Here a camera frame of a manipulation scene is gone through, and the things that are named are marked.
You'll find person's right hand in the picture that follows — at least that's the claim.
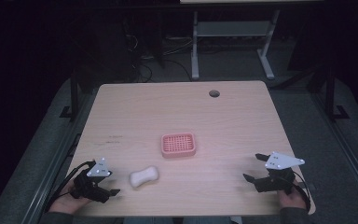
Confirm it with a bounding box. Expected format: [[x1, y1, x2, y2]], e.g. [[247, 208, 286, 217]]
[[277, 181, 308, 211]]

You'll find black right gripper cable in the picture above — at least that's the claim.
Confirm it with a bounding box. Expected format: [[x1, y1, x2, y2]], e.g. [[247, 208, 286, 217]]
[[292, 172, 311, 213]]

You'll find white metal desk frame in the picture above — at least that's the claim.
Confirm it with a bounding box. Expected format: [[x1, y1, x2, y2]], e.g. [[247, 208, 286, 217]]
[[190, 8, 282, 81]]

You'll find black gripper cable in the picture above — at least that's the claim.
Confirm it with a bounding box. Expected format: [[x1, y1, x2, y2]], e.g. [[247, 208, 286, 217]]
[[44, 160, 96, 213], [292, 172, 311, 213]]

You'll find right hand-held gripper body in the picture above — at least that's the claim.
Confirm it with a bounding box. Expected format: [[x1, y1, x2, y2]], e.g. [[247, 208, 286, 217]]
[[253, 151, 306, 194]]

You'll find person's left hand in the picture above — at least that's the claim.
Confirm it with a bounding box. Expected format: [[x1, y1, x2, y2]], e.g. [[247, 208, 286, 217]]
[[48, 179, 91, 216]]

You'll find pink soap dish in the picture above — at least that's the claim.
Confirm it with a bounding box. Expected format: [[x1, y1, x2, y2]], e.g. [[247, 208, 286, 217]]
[[160, 132, 198, 160]]

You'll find black metal stand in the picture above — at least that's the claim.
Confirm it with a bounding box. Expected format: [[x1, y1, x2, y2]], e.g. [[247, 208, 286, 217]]
[[323, 62, 351, 121], [59, 66, 82, 123]]

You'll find white soap bar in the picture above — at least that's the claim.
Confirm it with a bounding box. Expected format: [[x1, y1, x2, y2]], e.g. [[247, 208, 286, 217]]
[[129, 165, 160, 189]]

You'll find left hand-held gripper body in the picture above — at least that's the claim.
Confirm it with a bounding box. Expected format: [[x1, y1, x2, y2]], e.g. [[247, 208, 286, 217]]
[[70, 157, 113, 204]]

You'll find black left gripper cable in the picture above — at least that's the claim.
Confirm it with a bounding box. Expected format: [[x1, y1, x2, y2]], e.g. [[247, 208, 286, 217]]
[[44, 160, 96, 213]]

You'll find tangle of floor cables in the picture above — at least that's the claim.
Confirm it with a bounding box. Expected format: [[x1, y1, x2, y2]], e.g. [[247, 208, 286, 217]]
[[122, 31, 194, 83]]

